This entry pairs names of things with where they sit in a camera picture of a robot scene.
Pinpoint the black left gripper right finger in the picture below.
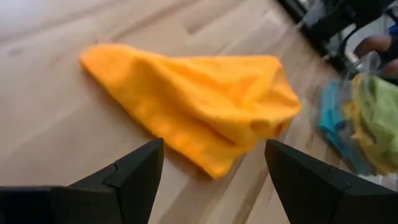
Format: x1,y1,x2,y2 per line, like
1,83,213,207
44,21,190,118
264,139,398,224

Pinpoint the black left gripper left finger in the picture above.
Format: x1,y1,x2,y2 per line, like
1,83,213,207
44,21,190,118
0,138,165,224

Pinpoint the teal microfiber towel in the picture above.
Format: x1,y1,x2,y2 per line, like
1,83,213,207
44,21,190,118
318,79,374,175

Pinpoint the yellow microfiber towel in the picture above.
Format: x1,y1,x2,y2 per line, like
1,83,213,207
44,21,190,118
343,74,398,175

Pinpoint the green microfiber towel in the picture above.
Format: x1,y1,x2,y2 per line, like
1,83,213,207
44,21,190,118
357,76,398,169

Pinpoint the orange microfiber towel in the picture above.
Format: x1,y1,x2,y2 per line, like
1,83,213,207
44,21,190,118
79,42,302,180

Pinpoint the person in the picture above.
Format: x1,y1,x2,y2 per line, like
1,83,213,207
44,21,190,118
354,23,398,78

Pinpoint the black aluminium rig frame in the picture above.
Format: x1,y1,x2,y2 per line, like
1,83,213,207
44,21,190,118
276,0,398,75

